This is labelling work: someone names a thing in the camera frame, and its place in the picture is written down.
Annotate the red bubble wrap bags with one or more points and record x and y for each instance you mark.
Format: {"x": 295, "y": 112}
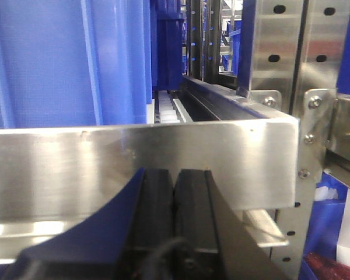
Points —
{"x": 325, "y": 268}

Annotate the steel corner bracket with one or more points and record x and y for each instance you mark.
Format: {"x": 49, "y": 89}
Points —
{"x": 315, "y": 117}

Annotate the perforated steel shelf upright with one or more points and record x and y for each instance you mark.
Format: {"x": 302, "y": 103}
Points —
{"x": 275, "y": 43}

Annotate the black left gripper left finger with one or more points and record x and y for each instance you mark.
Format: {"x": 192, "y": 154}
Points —
{"x": 148, "y": 253}

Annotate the large blue bin on shelf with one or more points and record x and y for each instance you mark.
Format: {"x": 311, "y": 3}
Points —
{"x": 74, "y": 63}

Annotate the stainless steel shelf rail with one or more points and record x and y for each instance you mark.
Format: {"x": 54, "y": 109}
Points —
{"x": 52, "y": 178}

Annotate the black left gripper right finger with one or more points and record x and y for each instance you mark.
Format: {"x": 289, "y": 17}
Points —
{"x": 197, "y": 257}

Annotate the neighbour steel shelf rail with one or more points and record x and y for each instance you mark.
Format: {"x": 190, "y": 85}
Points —
{"x": 338, "y": 147}

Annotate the neighbour perforated steel upright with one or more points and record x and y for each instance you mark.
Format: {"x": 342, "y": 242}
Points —
{"x": 321, "y": 49}

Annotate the blue bin below shelf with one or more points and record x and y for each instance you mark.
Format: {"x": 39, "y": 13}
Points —
{"x": 325, "y": 222}

